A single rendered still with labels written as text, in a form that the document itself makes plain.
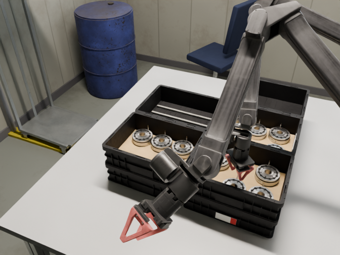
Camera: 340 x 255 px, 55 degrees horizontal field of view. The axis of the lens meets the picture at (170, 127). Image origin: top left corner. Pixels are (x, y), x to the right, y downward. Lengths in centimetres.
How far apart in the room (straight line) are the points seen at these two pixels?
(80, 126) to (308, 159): 196
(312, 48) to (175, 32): 318
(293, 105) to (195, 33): 210
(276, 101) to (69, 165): 122
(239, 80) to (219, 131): 14
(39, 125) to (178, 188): 250
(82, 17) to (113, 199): 208
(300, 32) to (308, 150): 114
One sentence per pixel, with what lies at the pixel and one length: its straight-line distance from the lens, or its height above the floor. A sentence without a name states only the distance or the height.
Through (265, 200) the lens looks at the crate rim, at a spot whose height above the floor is 93.
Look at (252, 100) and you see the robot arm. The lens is 119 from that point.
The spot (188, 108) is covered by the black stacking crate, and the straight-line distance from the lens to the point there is 187.
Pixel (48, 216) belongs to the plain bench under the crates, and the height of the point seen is 70.
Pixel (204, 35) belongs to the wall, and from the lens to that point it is 385.
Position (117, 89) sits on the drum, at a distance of 348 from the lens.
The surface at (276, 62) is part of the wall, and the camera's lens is 378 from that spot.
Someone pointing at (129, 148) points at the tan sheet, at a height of 83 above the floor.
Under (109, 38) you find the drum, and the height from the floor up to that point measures 67.
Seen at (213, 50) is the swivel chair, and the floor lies 49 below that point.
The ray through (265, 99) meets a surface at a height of 83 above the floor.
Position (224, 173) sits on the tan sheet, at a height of 83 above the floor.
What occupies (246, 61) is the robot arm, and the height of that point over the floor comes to 152.
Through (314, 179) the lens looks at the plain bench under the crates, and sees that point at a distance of 177.
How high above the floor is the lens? 188
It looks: 38 degrees down
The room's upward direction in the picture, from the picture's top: straight up
